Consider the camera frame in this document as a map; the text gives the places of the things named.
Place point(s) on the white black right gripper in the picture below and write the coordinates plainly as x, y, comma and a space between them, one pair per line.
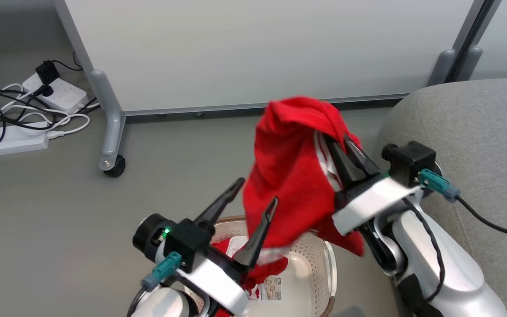
372, 200

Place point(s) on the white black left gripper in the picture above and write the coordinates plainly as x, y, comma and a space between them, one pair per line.
218, 281

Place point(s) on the red garment with white stripes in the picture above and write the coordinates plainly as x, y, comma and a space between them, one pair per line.
288, 167

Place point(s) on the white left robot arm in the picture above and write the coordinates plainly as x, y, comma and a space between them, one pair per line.
165, 304

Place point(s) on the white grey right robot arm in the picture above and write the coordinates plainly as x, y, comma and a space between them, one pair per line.
447, 268

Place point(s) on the red clothing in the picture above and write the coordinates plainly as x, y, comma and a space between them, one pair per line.
262, 269

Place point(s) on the beige perforated laundry basket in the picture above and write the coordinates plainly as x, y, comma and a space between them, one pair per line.
310, 268

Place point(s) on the printed paper label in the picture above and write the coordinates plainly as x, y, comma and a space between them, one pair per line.
271, 288

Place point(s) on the grey fabric sofa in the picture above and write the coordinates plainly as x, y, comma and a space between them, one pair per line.
482, 132

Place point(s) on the black caster wheel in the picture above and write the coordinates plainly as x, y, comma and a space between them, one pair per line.
116, 167

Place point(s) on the white power strip with sockets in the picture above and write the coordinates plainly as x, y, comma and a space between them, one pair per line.
62, 93

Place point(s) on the black plug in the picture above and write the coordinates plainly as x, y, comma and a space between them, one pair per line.
44, 90

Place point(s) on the long plain white power strip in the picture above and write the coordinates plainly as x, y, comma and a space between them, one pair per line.
13, 140

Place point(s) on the black power adapter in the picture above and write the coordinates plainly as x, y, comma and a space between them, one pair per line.
46, 71

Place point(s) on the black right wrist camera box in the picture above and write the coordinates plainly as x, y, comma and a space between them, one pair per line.
409, 160

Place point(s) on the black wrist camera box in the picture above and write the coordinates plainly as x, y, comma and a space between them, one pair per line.
409, 160
183, 240

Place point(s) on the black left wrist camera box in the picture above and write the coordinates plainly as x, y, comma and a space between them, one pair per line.
183, 240

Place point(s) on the white partition panel grey frame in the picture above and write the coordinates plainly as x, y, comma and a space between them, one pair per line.
258, 48

